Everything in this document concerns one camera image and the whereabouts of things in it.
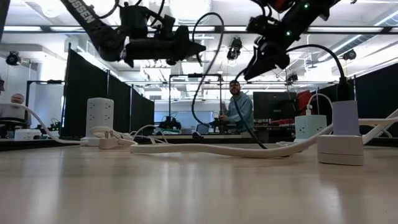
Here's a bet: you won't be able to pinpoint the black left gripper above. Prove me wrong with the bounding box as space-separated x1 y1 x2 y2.
119 4 207 68

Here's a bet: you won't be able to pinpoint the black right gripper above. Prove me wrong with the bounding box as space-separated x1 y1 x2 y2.
242 15 300 80

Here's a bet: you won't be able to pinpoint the white USB cable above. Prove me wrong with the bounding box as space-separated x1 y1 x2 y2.
305 92 334 116

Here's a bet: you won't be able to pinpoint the short black USB cable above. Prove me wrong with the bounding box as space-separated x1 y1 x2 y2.
233 44 356 150

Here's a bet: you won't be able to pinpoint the white tower power strip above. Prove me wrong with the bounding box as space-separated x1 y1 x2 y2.
81 96 115 147

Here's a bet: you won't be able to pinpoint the light blue USB charger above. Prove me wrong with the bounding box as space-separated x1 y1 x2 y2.
331 100 361 137

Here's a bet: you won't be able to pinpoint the white power strip cord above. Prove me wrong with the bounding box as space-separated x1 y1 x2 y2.
90 108 398 160

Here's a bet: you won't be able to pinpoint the black monitor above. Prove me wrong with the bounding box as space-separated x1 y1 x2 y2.
252 91 300 121

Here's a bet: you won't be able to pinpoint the person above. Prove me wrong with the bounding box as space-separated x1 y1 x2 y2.
218 79 255 135
0 92 32 129

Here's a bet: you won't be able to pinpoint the red storage bins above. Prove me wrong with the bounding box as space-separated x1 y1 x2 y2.
297 89 312 116

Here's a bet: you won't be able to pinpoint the pale cube power strip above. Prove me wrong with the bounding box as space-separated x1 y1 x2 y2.
294 114 328 144

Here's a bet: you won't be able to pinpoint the black ceiling spotlight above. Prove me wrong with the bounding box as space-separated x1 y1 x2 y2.
6 50 21 67
343 49 357 62

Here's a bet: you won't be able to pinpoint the black partition panel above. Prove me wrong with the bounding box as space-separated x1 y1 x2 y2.
353 63 398 138
60 48 155 138

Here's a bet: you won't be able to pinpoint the white box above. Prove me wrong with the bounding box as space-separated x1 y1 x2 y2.
13 128 42 141

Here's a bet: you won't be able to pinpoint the black ceiling camera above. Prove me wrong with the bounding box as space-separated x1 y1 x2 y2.
226 36 244 62

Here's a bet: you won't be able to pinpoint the black metal station frame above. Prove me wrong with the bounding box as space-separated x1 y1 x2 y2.
168 73 223 126

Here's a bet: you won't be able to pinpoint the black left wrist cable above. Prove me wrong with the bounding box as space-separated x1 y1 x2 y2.
190 12 226 127

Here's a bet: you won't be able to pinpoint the white tower strip cord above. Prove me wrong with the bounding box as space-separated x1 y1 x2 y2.
0 102 88 146

